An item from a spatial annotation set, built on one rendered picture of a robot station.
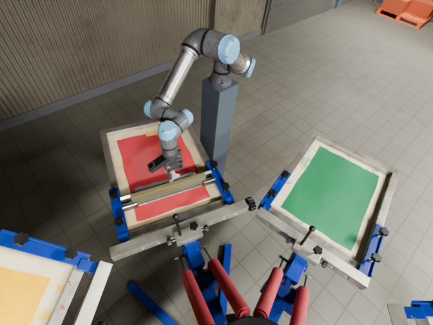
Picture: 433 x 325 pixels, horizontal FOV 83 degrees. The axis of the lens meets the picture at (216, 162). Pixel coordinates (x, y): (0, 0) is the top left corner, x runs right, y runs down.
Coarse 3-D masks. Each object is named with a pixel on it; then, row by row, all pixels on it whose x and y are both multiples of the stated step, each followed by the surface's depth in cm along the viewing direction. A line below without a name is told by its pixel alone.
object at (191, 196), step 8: (152, 136) 165; (184, 144) 162; (184, 152) 158; (184, 160) 154; (192, 160) 155; (184, 168) 150; (192, 168) 151; (184, 192) 140; (192, 192) 140; (200, 192) 141; (176, 200) 136; (184, 200) 137; (192, 200) 137; (200, 200) 137
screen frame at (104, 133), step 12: (156, 120) 170; (108, 132) 159; (120, 132) 163; (192, 132) 165; (108, 144) 153; (108, 156) 147; (204, 156) 153; (108, 168) 142; (216, 204) 133; (180, 216) 127; (192, 216) 127; (144, 228) 121; (156, 228) 122
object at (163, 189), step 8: (192, 176) 134; (200, 176) 135; (168, 184) 130; (176, 184) 130; (184, 184) 133; (192, 184) 137; (136, 192) 126; (144, 192) 126; (152, 192) 127; (160, 192) 130; (168, 192) 133; (136, 200) 126; (144, 200) 129
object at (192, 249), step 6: (186, 246) 112; (192, 246) 112; (198, 246) 113; (186, 252) 112; (192, 252) 111; (198, 252) 111; (192, 258) 109; (198, 258) 109; (192, 264) 108; (198, 264) 108; (204, 264) 110; (192, 270) 110
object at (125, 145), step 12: (120, 144) 158; (132, 144) 159; (144, 144) 160; (132, 168) 147; (132, 180) 142; (144, 180) 143; (156, 180) 143; (132, 192) 137; (144, 204) 133; (156, 204) 134; (168, 204) 134; (144, 216) 129
